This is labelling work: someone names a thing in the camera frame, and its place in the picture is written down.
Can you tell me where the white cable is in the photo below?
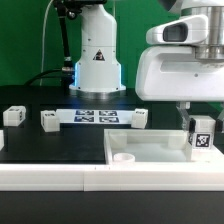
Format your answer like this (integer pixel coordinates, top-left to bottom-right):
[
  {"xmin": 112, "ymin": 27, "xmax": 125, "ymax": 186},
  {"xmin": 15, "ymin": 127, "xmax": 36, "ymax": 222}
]
[{"xmin": 39, "ymin": 0, "xmax": 55, "ymax": 86}]

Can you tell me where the white block left edge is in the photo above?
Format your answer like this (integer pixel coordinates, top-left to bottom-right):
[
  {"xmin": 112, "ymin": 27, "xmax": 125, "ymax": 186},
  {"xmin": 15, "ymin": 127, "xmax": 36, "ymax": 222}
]
[{"xmin": 0, "ymin": 130, "xmax": 4, "ymax": 151}]

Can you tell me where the tag marker sheet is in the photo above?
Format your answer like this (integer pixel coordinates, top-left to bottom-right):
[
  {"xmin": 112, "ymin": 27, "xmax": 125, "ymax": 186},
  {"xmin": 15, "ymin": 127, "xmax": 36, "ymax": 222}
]
[{"xmin": 56, "ymin": 109, "xmax": 133, "ymax": 125}]

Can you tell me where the black cable bundle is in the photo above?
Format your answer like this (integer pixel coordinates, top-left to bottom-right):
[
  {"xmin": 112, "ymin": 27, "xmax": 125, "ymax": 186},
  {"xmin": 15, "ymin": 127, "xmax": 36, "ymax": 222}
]
[{"xmin": 23, "ymin": 66, "xmax": 75, "ymax": 87}]

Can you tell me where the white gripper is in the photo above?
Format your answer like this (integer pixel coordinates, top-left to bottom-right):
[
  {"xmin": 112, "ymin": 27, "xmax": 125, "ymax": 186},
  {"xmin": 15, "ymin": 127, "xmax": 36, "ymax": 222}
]
[{"xmin": 135, "ymin": 46, "xmax": 224, "ymax": 133}]

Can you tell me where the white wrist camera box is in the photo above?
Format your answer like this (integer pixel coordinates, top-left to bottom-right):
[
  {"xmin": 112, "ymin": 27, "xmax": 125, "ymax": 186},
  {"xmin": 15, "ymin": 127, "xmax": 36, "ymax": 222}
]
[{"xmin": 146, "ymin": 14, "xmax": 209, "ymax": 45}]

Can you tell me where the white square table top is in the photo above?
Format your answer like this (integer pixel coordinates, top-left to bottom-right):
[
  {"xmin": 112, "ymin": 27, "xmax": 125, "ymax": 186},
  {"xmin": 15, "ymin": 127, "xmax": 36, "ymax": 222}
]
[{"xmin": 104, "ymin": 129, "xmax": 224, "ymax": 164}]

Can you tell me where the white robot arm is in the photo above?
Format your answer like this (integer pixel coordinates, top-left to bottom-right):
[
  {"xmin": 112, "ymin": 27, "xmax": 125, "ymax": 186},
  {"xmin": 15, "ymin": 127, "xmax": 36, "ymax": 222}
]
[{"xmin": 70, "ymin": 0, "xmax": 224, "ymax": 104}]

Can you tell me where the white fence wall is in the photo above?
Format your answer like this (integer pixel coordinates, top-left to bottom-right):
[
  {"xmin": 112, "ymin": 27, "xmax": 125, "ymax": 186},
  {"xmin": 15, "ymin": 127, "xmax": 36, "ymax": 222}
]
[{"xmin": 0, "ymin": 163, "xmax": 224, "ymax": 191}]

